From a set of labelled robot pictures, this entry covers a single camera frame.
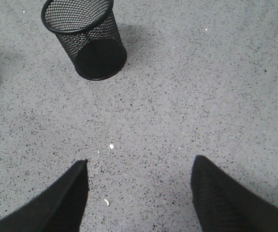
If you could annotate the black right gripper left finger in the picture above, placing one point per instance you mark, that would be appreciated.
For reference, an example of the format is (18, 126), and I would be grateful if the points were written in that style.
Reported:
(59, 208)

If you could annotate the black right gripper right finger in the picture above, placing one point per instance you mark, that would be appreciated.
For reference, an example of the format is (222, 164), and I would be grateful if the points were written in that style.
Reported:
(224, 205)

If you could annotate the black mesh pen bucket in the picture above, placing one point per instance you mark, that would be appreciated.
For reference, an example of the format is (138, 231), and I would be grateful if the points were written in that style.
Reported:
(88, 33)

